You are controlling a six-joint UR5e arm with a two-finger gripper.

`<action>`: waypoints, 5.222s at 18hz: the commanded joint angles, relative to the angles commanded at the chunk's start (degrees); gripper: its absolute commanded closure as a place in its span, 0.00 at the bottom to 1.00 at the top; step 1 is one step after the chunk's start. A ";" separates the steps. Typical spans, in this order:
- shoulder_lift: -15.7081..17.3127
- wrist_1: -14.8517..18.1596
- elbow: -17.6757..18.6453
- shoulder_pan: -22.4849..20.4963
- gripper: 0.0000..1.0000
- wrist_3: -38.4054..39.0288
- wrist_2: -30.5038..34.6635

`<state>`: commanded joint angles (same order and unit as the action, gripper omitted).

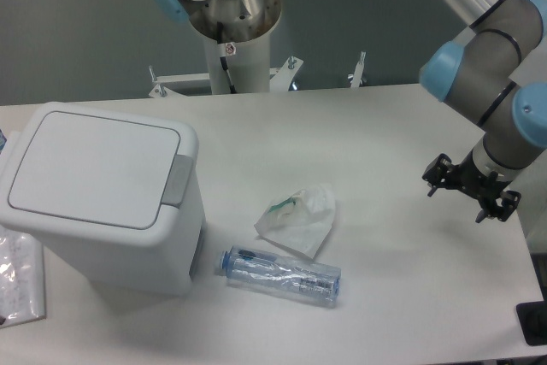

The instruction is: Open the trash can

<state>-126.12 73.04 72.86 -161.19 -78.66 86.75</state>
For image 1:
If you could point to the clear crushed plastic bottle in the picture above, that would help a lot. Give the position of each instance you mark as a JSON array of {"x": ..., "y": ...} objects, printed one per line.
[{"x": 285, "y": 276}]

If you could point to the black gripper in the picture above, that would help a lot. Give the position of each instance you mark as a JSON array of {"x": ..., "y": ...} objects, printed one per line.
[{"x": 495, "y": 203}]

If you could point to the clear bag on board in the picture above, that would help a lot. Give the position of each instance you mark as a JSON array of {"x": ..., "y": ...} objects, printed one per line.
[{"x": 22, "y": 279}]

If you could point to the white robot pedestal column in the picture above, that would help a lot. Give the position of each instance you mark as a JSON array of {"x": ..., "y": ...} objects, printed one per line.
[{"x": 236, "y": 38}]

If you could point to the white plastic trash can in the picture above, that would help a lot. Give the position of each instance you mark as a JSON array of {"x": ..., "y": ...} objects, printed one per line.
[{"x": 114, "y": 195}]

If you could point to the white plastic wrapper bag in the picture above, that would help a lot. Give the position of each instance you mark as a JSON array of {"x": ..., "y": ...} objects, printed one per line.
[{"x": 300, "y": 222}]

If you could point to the black device at table edge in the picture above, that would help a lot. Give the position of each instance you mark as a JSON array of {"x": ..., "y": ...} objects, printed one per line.
[{"x": 532, "y": 317}]

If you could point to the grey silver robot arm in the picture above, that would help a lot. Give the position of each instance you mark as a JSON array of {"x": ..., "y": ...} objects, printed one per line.
[{"x": 474, "y": 79}]

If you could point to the blue item at left edge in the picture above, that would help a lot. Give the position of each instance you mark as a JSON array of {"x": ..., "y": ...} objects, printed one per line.
[{"x": 3, "y": 141}]

